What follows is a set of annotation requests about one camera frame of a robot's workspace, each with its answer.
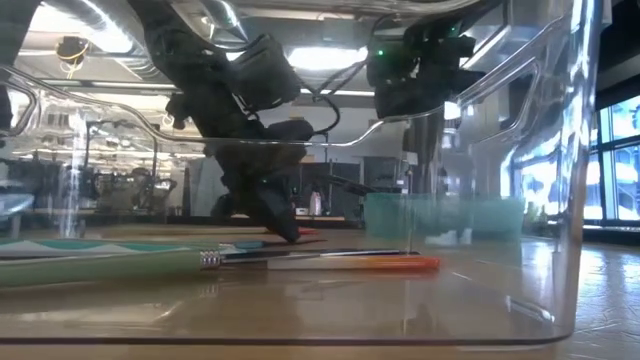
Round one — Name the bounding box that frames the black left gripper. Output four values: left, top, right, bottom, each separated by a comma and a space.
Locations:
202, 118, 315, 244

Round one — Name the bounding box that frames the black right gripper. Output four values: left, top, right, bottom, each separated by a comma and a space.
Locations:
366, 20, 485, 120

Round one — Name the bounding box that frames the orange handled knife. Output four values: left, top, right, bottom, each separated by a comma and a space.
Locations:
266, 255, 442, 273

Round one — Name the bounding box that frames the clear plastic container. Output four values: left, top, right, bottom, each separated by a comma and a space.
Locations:
0, 0, 614, 351

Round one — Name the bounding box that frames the green handled knife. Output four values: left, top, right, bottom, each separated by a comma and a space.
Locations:
0, 248, 419, 290

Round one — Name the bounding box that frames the teal patterned handle knife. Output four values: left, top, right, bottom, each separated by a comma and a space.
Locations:
0, 238, 251, 259

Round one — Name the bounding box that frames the grey fabric partition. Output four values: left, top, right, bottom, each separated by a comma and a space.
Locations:
191, 158, 225, 217

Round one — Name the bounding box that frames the black partition panel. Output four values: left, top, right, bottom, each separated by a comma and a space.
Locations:
298, 160, 362, 217
362, 156, 407, 195

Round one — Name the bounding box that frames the background robot workstation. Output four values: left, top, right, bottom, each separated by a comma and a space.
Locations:
0, 158, 184, 224

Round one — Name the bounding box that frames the teal plastic container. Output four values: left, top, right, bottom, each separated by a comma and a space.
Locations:
363, 192, 526, 240

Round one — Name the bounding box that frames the bright window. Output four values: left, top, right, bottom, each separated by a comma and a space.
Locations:
509, 93, 640, 222

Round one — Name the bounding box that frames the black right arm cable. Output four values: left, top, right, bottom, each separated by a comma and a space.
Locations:
299, 54, 382, 137

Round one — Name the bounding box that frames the black slotted turner black handle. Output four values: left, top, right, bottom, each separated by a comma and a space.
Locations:
319, 173, 377, 197

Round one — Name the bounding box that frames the black gantry frame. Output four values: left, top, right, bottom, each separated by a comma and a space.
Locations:
85, 120, 160, 211

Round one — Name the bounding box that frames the yellow ceiling cable reel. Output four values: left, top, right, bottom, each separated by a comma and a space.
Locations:
54, 35, 91, 79

